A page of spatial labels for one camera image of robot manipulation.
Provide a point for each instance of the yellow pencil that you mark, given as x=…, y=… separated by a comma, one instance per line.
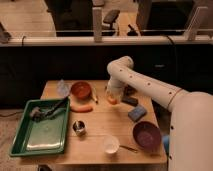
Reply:
x=94, y=95

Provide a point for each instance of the small metal cup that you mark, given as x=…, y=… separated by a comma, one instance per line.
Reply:
x=79, y=128

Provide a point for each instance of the blue sponge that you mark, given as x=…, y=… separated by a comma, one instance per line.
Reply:
x=137, y=113

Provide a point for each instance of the black office chair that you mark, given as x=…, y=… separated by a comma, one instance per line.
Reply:
x=108, y=21

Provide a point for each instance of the black rectangular block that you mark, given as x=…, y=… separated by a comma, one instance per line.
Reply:
x=130, y=100

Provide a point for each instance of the white plastic cup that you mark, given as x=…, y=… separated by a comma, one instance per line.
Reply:
x=111, y=145

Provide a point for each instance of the green plastic tray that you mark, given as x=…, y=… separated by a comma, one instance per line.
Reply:
x=46, y=137

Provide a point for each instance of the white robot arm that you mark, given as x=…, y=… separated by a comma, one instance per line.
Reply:
x=191, y=126

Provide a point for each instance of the yellow red apple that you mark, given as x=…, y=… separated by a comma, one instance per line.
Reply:
x=111, y=100

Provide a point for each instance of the orange bowl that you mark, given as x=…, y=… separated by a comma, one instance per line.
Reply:
x=81, y=90

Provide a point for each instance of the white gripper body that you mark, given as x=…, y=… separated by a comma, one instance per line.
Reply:
x=115, y=88

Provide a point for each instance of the dark grape bunch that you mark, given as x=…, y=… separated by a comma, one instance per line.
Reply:
x=128, y=91

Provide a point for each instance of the wooden table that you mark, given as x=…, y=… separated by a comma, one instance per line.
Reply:
x=105, y=119

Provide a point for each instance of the metal spoon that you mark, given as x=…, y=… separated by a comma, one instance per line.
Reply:
x=129, y=148

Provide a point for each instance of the orange carrot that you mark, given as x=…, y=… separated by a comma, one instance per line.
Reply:
x=81, y=109

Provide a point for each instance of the clear plastic cup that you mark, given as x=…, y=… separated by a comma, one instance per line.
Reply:
x=62, y=88

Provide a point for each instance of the purple bowl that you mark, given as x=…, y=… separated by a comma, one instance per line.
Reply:
x=147, y=136

